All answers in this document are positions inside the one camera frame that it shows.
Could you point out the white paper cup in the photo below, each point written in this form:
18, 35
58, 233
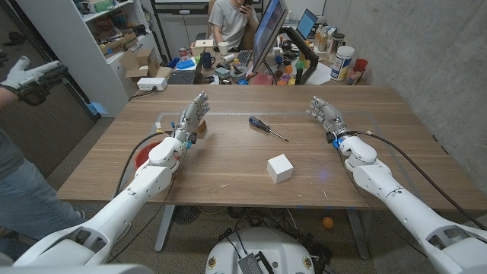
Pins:
223, 48

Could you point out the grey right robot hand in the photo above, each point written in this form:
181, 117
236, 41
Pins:
331, 116

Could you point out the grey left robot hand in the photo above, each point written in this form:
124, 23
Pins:
190, 118

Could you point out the grey ribbed power brick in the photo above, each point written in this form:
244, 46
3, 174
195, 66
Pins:
250, 264

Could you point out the black smartphone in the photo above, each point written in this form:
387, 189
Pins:
246, 4

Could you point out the wooden block with holes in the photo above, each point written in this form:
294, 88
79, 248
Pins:
201, 126

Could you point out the standing person in jeans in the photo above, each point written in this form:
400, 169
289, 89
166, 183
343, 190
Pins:
23, 198

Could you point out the white power box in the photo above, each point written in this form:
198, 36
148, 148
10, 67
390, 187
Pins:
152, 83

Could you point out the red bowl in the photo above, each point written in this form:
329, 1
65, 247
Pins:
142, 156

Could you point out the white cube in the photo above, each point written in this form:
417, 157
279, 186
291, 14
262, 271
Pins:
279, 169

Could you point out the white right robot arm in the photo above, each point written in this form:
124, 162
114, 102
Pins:
403, 205

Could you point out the blue plastic box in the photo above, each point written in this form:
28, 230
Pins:
185, 64

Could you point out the dark blue mug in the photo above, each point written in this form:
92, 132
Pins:
206, 60

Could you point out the white plastic tub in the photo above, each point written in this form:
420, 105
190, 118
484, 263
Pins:
341, 62

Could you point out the bare person forearm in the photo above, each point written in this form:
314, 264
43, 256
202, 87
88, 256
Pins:
7, 99

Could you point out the open cardboard box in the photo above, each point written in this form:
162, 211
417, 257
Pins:
142, 62

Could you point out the white robot torso base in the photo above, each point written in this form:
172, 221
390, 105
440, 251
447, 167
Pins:
281, 247

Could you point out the grey table leg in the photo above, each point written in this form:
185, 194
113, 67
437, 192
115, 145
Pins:
358, 234
164, 230

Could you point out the grey tape roll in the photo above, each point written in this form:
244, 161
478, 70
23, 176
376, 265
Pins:
238, 74

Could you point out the pink box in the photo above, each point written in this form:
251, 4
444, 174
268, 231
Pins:
262, 79

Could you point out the white black gloved person hand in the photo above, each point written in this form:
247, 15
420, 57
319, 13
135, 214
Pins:
26, 81

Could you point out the teal grey case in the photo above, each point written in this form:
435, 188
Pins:
221, 72

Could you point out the white paper roll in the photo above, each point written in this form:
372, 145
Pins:
229, 58

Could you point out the white shelf unit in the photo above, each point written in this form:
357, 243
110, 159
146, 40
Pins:
72, 49

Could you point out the open laptop blue screen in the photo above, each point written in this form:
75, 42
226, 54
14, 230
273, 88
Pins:
306, 23

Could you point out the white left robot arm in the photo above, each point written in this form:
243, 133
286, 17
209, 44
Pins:
114, 213

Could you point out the black keyboard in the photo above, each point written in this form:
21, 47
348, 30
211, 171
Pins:
244, 58

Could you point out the large computer monitor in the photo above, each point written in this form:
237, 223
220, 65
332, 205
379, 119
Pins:
268, 30

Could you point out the seated person grey shirt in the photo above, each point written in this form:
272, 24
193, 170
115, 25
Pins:
228, 21

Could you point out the small light wooden box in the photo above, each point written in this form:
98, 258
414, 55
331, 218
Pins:
203, 47

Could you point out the clear jar black lid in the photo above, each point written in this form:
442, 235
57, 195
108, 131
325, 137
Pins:
336, 45

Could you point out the black laptop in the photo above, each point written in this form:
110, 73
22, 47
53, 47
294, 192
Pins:
182, 77

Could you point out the orange ball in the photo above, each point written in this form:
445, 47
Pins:
328, 222

